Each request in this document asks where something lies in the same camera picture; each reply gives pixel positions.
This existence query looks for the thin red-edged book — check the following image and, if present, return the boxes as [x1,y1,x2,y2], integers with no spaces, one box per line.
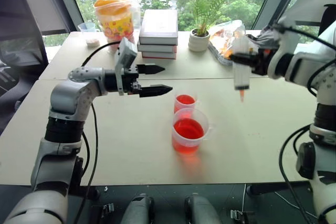
[141,50,177,60]

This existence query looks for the plastic bag of snacks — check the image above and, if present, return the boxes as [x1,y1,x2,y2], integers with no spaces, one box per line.
[208,19,253,66]

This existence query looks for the small black floor clamp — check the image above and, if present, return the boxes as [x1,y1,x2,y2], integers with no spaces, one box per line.
[100,202,116,220]
[230,209,255,222]

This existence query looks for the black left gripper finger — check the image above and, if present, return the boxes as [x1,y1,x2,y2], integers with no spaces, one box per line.
[139,84,174,99]
[138,63,166,76]

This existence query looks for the black table foot bar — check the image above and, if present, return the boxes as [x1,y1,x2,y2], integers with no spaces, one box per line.
[246,181,313,196]

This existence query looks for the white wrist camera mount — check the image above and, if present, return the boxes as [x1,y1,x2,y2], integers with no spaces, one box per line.
[113,37,139,97]
[267,16,300,80]

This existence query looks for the clear syringe with orange tip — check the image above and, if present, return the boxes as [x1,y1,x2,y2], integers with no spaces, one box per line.
[232,36,255,103]

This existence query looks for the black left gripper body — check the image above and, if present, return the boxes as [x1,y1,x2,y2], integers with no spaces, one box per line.
[122,64,143,97]

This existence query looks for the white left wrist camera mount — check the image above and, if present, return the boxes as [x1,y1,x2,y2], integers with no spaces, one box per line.
[113,37,139,97]

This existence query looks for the green plant in white pot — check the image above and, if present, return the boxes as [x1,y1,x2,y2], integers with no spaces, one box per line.
[187,0,229,52]

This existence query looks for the small cup of red liquid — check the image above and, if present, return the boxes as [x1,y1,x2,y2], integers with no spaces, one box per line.
[173,93,202,115]

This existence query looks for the large cup of red liquid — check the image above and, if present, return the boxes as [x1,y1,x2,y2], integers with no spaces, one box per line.
[171,108,215,154]

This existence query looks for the black office chair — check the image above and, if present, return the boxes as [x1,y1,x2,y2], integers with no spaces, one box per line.
[0,61,40,136]

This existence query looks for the black chair backrest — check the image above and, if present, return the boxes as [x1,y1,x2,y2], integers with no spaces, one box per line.
[318,4,336,36]

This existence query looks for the dark computer monitor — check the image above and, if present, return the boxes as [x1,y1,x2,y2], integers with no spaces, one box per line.
[0,0,50,68]

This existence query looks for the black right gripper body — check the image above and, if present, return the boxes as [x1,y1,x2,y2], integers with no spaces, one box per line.
[250,47,274,76]

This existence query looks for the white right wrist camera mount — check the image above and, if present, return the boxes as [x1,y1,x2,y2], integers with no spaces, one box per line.
[267,16,300,80]

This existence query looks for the grey crumpled cloth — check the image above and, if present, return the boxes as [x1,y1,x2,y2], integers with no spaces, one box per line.
[246,25,280,49]

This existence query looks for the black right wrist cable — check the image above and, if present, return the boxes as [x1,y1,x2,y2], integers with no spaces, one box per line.
[272,23,336,98]

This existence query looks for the clear empty measuring cup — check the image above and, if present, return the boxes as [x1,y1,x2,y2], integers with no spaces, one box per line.
[77,22,101,34]

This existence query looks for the grey rounded robot leg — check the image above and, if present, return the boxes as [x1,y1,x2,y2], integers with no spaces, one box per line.
[183,193,222,224]
[121,193,156,224]

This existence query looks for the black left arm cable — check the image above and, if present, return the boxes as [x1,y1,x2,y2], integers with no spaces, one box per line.
[73,41,122,224]

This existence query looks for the black right lower cable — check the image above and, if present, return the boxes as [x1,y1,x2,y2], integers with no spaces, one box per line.
[278,125,320,224]

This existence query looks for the yellow cup in plastic bag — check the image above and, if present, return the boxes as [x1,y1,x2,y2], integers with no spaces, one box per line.
[93,0,141,52]

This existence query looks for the thin dark-edged book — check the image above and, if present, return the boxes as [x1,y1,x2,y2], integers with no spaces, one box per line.
[136,42,178,54]

